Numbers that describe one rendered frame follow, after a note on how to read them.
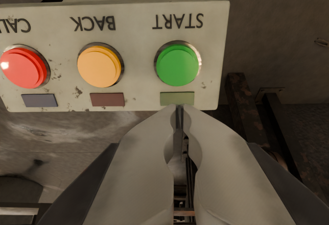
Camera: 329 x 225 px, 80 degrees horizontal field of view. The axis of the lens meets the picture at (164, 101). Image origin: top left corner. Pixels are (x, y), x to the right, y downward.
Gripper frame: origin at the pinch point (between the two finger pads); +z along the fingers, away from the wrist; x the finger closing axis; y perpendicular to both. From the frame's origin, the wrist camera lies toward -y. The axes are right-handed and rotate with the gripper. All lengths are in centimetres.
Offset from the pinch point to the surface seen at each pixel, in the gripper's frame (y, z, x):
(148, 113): 14.8, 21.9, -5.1
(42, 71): 0.2, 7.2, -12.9
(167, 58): -1.0, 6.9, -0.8
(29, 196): 193, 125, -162
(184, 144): 91, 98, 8
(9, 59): -1.2, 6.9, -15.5
